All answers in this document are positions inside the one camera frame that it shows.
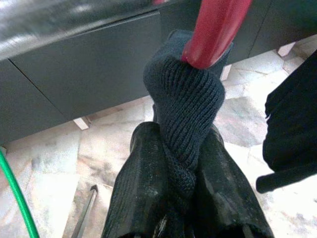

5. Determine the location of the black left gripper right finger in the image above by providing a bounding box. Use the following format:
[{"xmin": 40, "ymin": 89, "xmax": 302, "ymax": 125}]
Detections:
[{"xmin": 188, "ymin": 125, "xmax": 274, "ymax": 238}]

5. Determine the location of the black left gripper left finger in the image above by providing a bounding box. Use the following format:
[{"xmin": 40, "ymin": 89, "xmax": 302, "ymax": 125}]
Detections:
[{"xmin": 101, "ymin": 122, "xmax": 173, "ymax": 238}]

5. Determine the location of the black shirt with pale print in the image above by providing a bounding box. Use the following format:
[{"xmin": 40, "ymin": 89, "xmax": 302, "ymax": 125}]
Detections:
[{"xmin": 143, "ymin": 29, "xmax": 234, "ymax": 200}]

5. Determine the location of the green plastic hanger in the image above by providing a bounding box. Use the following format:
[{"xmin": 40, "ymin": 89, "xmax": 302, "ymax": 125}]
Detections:
[{"xmin": 0, "ymin": 147, "xmax": 41, "ymax": 238}]

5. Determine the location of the red plastic hanger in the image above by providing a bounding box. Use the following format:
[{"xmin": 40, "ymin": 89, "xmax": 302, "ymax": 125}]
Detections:
[{"xmin": 152, "ymin": 0, "xmax": 252, "ymax": 69}]

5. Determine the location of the silver metal clothes rack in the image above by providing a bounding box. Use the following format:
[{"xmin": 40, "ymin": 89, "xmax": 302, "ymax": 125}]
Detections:
[{"xmin": 63, "ymin": 184, "xmax": 99, "ymax": 238}]

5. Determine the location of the black garment with yellow logo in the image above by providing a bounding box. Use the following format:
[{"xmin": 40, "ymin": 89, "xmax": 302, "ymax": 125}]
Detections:
[{"xmin": 255, "ymin": 49, "xmax": 317, "ymax": 194}]

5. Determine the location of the black TV cabinet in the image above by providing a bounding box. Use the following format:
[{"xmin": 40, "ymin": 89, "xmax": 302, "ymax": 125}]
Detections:
[{"xmin": 0, "ymin": 0, "xmax": 317, "ymax": 147}]

